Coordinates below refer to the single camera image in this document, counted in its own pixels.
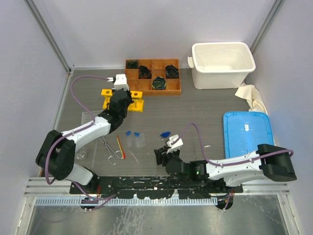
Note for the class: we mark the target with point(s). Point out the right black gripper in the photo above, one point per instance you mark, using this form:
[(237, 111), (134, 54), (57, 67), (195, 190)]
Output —
[(161, 153)]

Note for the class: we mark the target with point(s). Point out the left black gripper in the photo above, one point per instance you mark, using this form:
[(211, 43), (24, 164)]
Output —
[(130, 100)]

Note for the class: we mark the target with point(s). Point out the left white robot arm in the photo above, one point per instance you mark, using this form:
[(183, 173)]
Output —
[(57, 153)]

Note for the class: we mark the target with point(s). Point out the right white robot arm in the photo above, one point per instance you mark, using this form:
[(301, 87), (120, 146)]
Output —
[(267, 162)]

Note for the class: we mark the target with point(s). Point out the yellow test tube rack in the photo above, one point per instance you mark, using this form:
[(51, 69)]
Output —
[(136, 106)]

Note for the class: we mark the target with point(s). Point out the blue capped test tube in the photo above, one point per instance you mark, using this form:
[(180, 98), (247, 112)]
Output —
[(137, 139), (141, 140), (129, 138)]

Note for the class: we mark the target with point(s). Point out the rolled tie orange pattern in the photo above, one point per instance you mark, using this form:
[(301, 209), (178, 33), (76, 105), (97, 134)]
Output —
[(144, 72)]

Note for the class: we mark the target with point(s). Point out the rolled tie top left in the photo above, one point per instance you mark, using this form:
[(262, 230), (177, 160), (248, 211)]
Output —
[(132, 64)]

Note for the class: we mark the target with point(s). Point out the clear well plate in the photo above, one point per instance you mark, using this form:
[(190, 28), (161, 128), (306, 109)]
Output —
[(87, 117)]

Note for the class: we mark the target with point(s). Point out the clear plastic pipette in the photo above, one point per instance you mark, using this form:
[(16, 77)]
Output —
[(94, 155)]

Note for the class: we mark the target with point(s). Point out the wooden compartment tray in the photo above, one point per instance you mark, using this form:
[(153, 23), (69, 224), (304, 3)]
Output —
[(157, 68)]

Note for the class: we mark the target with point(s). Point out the red yellow stick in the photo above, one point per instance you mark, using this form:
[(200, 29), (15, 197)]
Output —
[(120, 147)]

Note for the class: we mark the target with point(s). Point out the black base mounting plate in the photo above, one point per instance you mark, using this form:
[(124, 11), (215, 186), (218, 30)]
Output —
[(153, 187)]

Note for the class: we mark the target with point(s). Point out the rolled tie blue pattern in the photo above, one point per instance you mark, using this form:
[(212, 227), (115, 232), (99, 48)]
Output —
[(172, 72)]

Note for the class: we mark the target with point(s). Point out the metal test tube holder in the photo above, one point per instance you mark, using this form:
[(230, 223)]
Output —
[(113, 155)]

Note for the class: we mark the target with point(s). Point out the clear glass flask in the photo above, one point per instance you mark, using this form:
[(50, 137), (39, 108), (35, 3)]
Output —
[(81, 154)]

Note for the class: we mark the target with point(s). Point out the blue plastic lid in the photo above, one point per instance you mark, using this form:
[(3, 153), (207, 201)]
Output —
[(234, 143)]

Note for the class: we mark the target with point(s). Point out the white plastic tub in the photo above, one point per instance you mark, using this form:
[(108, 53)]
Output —
[(220, 65)]

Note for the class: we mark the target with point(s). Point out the cream cloth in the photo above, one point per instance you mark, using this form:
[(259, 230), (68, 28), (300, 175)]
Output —
[(253, 98)]

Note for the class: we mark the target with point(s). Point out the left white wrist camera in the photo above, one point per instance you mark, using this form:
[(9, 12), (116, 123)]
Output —
[(119, 82)]

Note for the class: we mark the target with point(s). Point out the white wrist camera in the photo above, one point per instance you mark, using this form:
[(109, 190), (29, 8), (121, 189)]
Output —
[(119, 82), (174, 143)]

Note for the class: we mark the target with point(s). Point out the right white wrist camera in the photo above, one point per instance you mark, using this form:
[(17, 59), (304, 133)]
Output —
[(174, 143)]

